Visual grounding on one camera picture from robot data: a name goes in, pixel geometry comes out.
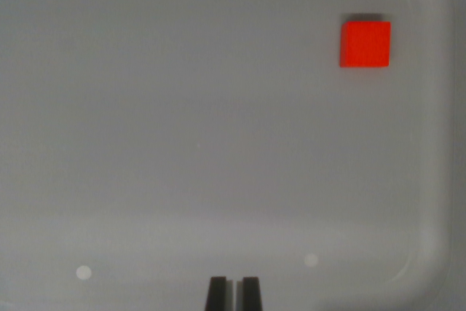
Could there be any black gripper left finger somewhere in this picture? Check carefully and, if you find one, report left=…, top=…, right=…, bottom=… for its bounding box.
left=205, top=276, right=234, bottom=311

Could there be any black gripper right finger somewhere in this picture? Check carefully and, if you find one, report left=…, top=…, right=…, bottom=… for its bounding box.
left=236, top=276, right=264, bottom=311

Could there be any red cube block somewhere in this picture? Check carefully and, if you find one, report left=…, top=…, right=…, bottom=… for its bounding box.
left=339, top=20, right=392, bottom=68

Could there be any white plastic tray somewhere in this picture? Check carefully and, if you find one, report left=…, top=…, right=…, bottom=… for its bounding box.
left=0, top=0, right=466, bottom=311

